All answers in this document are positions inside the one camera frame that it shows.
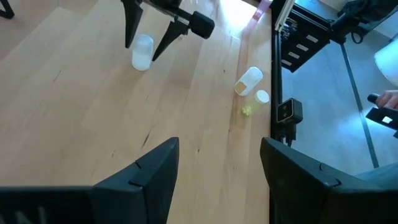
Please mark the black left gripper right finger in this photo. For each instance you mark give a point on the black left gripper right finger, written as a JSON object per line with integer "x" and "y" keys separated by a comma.
{"x": 311, "y": 193}

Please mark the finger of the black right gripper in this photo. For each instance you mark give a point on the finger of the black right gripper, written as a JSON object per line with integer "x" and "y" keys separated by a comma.
{"x": 171, "y": 37}
{"x": 132, "y": 21}

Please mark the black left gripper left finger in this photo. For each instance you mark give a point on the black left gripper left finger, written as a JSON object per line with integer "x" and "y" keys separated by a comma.
{"x": 140, "y": 193}

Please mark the large translucent white bottle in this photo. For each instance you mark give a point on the large translucent white bottle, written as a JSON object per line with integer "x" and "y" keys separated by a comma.
{"x": 142, "y": 59}

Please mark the pink medicine bottle white cap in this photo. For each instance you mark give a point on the pink medicine bottle white cap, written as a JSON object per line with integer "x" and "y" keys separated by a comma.
{"x": 261, "y": 9}

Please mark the opaque white medicine bottle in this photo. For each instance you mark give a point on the opaque white medicine bottle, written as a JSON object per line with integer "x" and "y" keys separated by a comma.
{"x": 248, "y": 79}

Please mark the white round bottle cap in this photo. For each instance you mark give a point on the white round bottle cap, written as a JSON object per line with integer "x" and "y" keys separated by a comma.
{"x": 261, "y": 97}

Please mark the black handheld device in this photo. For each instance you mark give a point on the black handheld device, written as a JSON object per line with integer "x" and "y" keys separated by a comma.
{"x": 381, "y": 119}

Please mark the black slotted box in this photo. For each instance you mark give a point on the black slotted box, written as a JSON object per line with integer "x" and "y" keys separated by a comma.
{"x": 308, "y": 49}

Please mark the person's hand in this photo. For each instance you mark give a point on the person's hand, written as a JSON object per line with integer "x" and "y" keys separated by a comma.
{"x": 388, "y": 99}

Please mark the white round object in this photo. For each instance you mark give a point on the white round object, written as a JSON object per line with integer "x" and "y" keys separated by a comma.
{"x": 388, "y": 62}

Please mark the black equipment stand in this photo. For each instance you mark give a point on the black equipment stand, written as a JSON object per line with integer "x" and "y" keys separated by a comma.
{"x": 357, "y": 12}

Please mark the silver metal bracket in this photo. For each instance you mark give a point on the silver metal bracket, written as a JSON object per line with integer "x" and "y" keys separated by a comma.
{"x": 284, "y": 15}

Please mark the small black table camera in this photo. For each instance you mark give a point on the small black table camera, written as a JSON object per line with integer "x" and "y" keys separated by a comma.
{"x": 289, "y": 112}

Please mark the long black frame bar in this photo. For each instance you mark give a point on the long black frame bar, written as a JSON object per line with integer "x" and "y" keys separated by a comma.
{"x": 276, "y": 87}

